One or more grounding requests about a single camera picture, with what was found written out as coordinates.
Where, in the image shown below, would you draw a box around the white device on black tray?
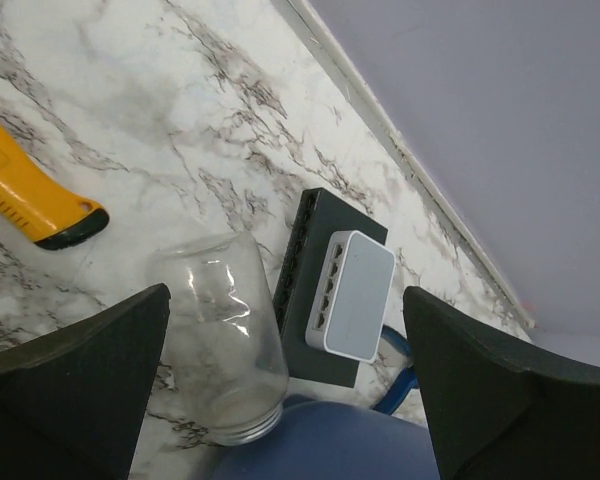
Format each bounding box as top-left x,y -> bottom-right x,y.
273,188 -> 394,387

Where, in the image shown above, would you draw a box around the blue plastic bin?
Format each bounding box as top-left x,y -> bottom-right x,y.
210,400 -> 440,480

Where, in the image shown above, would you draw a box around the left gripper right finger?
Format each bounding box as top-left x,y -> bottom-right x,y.
403,287 -> 600,479

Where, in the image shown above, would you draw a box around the blue handled pliers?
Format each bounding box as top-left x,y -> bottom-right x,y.
372,324 -> 421,416

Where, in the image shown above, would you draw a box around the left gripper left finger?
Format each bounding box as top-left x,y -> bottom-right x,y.
0,284 -> 170,479

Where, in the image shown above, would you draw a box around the orange utility knife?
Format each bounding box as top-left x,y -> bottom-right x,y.
0,125 -> 110,251

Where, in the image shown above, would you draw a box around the clear glass jar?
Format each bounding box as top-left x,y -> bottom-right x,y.
147,232 -> 289,446

